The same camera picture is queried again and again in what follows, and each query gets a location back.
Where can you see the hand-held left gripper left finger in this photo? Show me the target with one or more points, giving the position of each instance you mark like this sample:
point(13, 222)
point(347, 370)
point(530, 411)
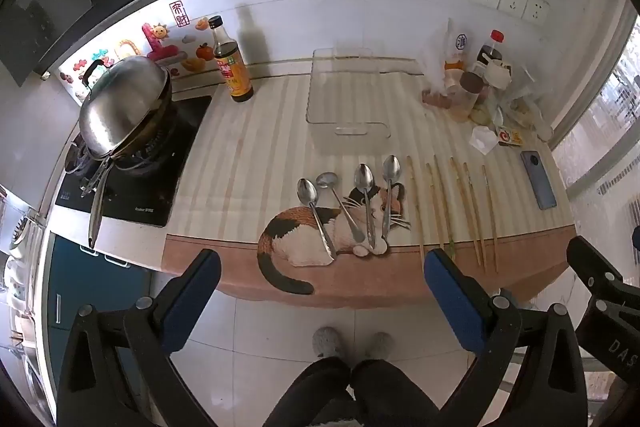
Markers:
point(192, 294)

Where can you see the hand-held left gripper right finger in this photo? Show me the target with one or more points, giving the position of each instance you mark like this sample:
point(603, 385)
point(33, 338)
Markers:
point(452, 294)

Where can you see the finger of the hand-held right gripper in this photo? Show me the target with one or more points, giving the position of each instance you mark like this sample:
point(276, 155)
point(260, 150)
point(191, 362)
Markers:
point(595, 267)

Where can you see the row of wooden chopsticks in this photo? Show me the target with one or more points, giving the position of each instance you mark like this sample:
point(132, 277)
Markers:
point(465, 207)

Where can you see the group of steel spoons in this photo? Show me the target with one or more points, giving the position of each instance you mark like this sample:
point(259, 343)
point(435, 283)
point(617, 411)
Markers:
point(306, 192)

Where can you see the clear plastic tray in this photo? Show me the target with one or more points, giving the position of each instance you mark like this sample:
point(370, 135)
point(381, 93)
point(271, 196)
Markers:
point(350, 107)

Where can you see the grey fluffy slipper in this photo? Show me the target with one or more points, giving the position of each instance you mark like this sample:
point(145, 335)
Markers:
point(328, 342)
point(378, 346)

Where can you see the grey smartphone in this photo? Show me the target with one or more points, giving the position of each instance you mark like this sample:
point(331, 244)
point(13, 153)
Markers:
point(539, 179)

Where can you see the blue kitchen cabinet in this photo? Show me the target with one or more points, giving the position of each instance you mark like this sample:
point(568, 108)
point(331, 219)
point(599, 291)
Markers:
point(90, 277)

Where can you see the black gas stove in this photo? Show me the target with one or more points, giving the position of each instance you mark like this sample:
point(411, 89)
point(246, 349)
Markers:
point(150, 187)

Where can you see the person's legs in dark pants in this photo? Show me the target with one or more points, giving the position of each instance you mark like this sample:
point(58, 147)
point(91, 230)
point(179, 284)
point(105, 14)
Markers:
point(360, 392)

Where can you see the white paper scrap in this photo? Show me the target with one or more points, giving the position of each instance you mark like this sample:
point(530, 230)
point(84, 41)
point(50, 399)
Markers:
point(482, 141)

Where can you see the small red yellow box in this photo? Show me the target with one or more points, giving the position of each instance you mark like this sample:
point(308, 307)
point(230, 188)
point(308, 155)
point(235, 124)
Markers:
point(509, 136)

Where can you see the crumpled plastic bag with food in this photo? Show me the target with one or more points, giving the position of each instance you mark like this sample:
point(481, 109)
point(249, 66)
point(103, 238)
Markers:
point(520, 102)

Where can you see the brown lid clear jar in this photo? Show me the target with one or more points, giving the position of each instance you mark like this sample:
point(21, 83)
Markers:
point(469, 97)

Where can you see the steel wok lid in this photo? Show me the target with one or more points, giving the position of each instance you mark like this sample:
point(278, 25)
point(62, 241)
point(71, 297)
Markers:
point(125, 102)

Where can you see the dark soy sauce bottle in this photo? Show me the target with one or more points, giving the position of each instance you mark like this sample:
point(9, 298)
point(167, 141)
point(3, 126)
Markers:
point(231, 67)

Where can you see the clear plastic bag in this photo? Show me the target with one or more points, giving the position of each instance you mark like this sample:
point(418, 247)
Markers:
point(440, 57)

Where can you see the red cap dark bottle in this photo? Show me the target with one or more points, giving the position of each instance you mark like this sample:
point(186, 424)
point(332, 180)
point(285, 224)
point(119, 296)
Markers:
point(492, 52)

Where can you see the window with frame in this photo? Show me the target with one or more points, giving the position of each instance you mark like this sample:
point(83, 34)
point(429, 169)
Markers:
point(605, 107)

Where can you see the colourful wall stickers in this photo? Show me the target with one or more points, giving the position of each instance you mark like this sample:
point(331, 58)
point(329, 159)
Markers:
point(165, 49)

